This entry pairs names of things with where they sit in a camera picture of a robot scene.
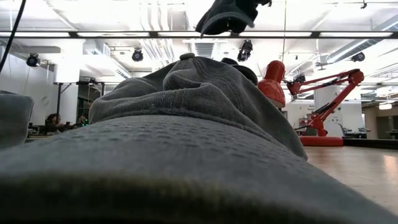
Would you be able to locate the round wall clock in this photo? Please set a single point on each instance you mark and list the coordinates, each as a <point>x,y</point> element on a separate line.
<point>45,100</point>

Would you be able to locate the navy blue denim cap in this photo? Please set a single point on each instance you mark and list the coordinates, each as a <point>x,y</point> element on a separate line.
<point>245,73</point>

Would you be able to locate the black ceiling spotlight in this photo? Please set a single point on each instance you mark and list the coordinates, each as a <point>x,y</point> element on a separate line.
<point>32,60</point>
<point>358,57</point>
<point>137,55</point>

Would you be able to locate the black overhead camera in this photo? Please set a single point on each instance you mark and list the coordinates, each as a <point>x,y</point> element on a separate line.
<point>245,49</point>

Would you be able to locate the dark grey baseball cap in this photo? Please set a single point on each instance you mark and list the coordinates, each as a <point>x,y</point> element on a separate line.
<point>227,17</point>

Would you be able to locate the glowing rectangular light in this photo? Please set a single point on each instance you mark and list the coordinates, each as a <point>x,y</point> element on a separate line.
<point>385,106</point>

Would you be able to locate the red desk lamp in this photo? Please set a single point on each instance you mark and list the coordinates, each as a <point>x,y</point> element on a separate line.
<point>272,87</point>

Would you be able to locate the black background rack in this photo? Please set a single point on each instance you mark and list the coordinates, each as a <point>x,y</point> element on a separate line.
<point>58,99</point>

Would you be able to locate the thin hanging rod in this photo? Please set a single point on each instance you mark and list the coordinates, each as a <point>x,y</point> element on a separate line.
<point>284,18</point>

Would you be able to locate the black overhead beam with lights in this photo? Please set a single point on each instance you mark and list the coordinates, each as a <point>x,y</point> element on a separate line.
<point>73,34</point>

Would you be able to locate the small black ceiling fixture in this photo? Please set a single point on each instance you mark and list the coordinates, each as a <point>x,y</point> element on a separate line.
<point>363,4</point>

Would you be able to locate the grey office chair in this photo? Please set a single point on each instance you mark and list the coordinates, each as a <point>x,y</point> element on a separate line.
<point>349,134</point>

